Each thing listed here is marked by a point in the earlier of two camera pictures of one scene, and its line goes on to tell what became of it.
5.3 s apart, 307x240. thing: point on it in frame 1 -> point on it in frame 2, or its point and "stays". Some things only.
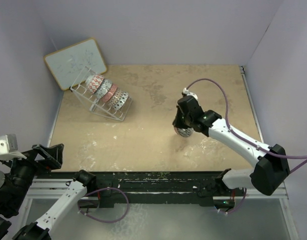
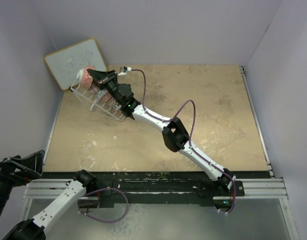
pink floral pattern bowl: x=109 y=95 stays
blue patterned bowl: x=103 y=89 stays
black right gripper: x=177 y=123 -> x=99 y=76
